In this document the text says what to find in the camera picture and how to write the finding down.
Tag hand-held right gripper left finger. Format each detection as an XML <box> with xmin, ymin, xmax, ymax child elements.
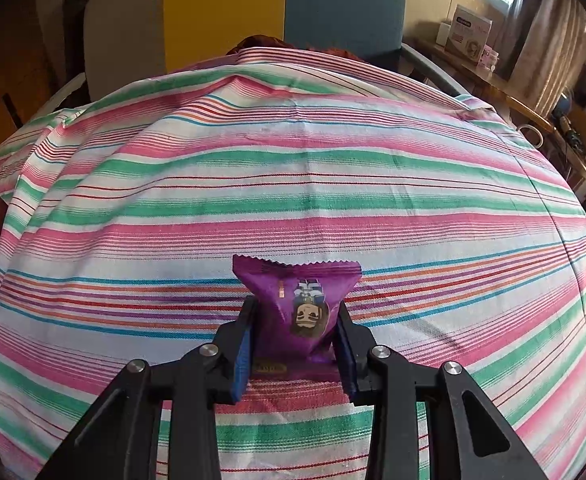
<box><xmin>35</xmin><ymin>296</ymin><xmax>258</xmax><ymax>480</ymax></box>

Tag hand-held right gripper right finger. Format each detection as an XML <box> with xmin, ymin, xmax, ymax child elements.
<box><xmin>335</xmin><ymin>302</ymin><xmax>549</xmax><ymax>480</ymax></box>

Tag purple snack packet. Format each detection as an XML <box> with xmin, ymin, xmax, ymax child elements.
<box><xmin>232</xmin><ymin>254</ymin><xmax>363</xmax><ymax>383</ymax></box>

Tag striped bedsheet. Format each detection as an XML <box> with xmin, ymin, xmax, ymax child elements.
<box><xmin>0</xmin><ymin>46</ymin><xmax>586</xmax><ymax>480</ymax></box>

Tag wooden side table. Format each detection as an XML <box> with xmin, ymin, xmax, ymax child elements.
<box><xmin>403</xmin><ymin>20</ymin><xmax>559</xmax><ymax>133</ymax></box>

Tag red-brown cloth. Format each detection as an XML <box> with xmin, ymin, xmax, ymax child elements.
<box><xmin>225</xmin><ymin>34</ymin><xmax>369</xmax><ymax>61</ymax></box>

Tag cluttered metal rack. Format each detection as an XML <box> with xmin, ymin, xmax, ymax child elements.
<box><xmin>548</xmin><ymin>105</ymin><xmax>586</xmax><ymax>186</ymax></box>

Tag pink jars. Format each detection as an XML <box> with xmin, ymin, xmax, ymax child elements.
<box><xmin>478</xmin><ymin>45</ymin><xmax>501</xmax><ymax>77</ymax></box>

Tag blue round device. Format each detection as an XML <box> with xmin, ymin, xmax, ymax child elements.
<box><xmin>552</xmin><ymin>91</ymin><xmax>574</xmax><ymax>121</ymax></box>

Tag white carton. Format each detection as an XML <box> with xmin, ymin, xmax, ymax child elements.
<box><xmin>446</xmin><ymin>4</ymin><xmax>494</xmax><ymax>58</ymax></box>

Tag grey yellow blue chair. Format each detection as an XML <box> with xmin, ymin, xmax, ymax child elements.
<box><xmin>33</xmin><ymin>0</ymin><xmax>466</xmax><ymax>111</ymax></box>

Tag patterned curtain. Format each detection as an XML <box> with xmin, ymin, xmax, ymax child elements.
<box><xmin>493</xmin><ymin>0</ymin><xmax>586</xmax><ymax>106</ymax></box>

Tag white handled container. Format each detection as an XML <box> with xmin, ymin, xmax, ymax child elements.
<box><xmin>518</xmin><ymin>122</ymin><xmax>546</xmax><ymax>148</ymax></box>

